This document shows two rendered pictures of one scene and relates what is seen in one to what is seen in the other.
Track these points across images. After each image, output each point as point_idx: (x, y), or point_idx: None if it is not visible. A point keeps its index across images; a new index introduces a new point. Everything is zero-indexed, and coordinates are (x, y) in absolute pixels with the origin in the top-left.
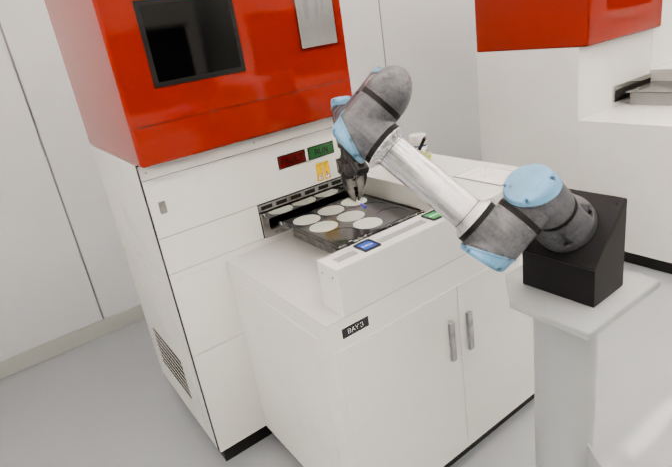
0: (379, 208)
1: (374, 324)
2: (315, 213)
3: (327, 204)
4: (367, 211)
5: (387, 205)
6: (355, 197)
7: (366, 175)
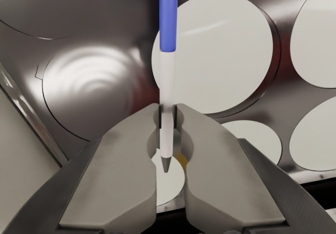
0: (76, 63)
1: None
2: (285, 164)
3: (185, 223)
4: (133, 65)
5: (36, 70)
6: (181, 104)
7: (19, 220)
